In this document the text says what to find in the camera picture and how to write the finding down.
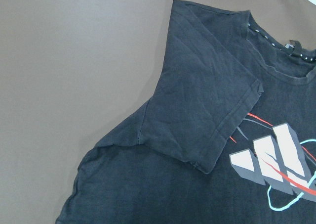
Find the black t-shirt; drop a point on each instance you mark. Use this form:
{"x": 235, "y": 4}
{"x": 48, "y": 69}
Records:
{"x": 228, "y": 137}

